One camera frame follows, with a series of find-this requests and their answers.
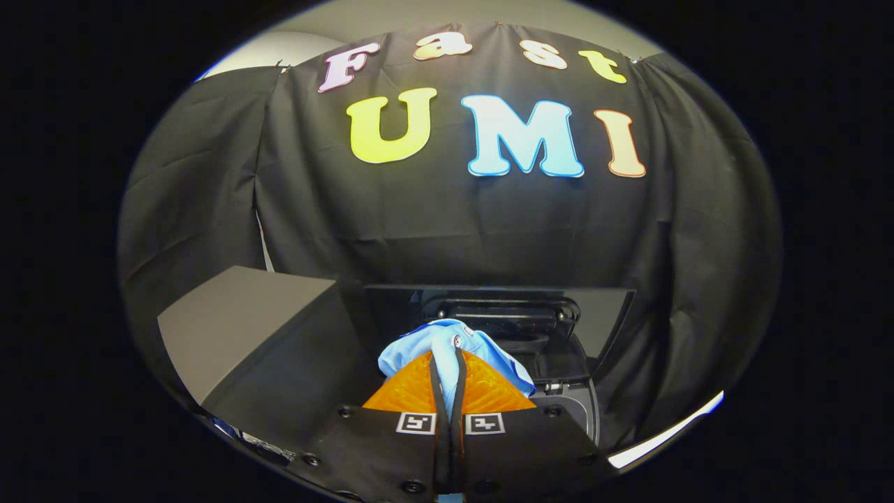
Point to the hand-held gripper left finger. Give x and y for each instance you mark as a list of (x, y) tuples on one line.
[(439, 454)]

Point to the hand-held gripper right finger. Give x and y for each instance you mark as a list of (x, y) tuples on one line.
[(458, 454)]

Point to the light blue polo shirt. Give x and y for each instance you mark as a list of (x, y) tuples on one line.
[(433, 342)]

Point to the white board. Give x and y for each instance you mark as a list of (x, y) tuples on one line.
[(663, 434)]

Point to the grey cabinet with dark top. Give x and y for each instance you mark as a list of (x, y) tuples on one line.
[(244, 314)]

